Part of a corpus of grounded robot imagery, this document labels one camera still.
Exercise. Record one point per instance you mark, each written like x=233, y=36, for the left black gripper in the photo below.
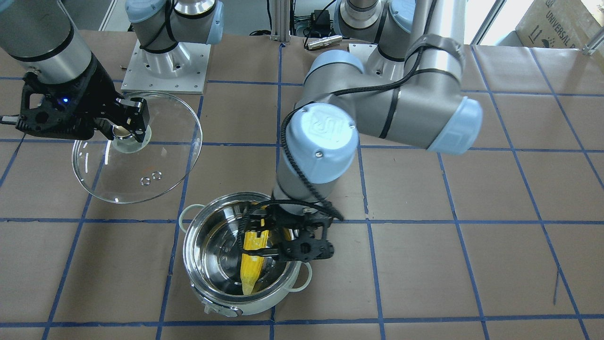
x=262, y=222

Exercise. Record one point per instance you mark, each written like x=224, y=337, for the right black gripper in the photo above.
x=91, y=100

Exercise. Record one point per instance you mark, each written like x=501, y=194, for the yellow corn cob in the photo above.
x=251, y=265

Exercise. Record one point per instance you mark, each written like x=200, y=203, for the glass pot lid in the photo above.
x=125, y=171

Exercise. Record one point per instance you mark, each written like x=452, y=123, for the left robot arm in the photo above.
x=407, y=91

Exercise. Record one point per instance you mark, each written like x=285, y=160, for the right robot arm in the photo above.
x=40, y=35

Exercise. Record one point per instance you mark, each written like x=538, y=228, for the white steel cooking pot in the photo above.
x=212, y=259

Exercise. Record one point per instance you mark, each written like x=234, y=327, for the silver metal connector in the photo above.
x=323, y=42

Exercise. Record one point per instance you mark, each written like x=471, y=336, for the cardboard box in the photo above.
x=560, y=23

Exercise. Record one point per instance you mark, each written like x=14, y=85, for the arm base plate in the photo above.
x=180, y=71
x=363, y=52

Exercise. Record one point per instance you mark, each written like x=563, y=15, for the aluminium frame post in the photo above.
x=280, y=18

